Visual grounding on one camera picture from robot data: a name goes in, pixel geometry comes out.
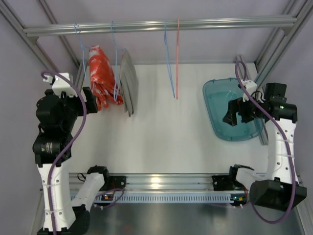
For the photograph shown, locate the red white trousers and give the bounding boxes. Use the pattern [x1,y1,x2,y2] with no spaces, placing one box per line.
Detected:
[89,45,124,111]

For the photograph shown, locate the blue empty wire hanger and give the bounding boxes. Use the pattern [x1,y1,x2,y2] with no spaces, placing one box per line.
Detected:
[164,20,176,98]

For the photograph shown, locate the teal plastic bin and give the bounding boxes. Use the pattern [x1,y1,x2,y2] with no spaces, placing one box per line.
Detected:
[202,78,263,141]

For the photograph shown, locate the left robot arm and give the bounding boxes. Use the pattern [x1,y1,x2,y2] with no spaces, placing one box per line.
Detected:
[32,87,110,235]

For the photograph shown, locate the blue hanger with red trousers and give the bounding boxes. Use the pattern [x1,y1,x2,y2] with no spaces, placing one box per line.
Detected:
[73,22,94,92]

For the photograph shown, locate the grey trousers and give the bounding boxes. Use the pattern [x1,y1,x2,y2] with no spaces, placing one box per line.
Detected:
[120,50,138,117]

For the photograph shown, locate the blue hanger with grey trousers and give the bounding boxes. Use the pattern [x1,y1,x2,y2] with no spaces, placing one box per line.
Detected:
[110,21,126,101]

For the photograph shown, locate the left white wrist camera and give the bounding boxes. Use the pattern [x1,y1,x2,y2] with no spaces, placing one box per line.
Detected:
[43,75,77,98]

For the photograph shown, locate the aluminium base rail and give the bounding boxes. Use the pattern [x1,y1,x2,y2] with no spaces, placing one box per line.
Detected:
[66,172,304,205]

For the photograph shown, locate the pink wire hanger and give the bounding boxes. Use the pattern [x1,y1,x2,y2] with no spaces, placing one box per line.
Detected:
[176,18,180,100]

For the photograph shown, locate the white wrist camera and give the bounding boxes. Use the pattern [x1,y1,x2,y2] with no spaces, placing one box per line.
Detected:
[43,75,77,98]
[239,79,257,102]

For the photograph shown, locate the aluminium hanging rail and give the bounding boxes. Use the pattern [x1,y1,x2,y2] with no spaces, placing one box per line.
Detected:
[23,15,297,37]

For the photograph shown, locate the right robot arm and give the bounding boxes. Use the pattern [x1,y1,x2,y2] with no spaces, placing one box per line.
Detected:
[212,80,307,212]

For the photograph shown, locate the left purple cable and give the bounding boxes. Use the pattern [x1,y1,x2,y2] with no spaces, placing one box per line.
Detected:
[41,70,88,235]

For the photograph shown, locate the aluminium frame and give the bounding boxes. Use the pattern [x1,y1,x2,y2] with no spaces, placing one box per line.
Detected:
[0,0,313,235]

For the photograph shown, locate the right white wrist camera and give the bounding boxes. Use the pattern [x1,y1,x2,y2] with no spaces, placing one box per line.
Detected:
[239,79,257,102]

